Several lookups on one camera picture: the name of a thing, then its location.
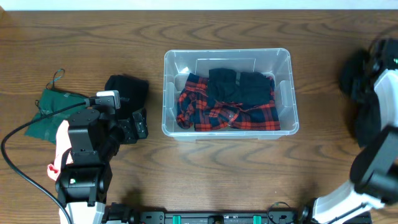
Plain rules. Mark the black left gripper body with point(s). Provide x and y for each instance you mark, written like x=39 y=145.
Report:
x=137 y=125

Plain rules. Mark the black garment with tape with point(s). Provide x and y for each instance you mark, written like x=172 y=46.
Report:
x=133 y=92

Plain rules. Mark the red black plaid shirt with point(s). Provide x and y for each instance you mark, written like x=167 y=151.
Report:
x=196 y=109

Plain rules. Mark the black garment small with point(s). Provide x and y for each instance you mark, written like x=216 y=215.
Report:
x=228 y=86

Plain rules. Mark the black hooded garment large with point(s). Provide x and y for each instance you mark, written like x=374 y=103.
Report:
x=357 y=86

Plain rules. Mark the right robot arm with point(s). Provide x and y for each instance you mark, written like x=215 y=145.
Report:
x=372 y=183

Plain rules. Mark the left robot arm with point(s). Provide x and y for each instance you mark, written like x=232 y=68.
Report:
x=82 y=186

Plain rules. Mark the pink folded garment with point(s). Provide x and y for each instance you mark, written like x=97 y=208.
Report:
x=62 y=145

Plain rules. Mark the clear plastic storage bin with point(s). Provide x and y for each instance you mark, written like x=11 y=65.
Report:
x=275 y=63

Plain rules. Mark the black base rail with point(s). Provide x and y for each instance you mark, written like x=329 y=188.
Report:
x=214 y=217

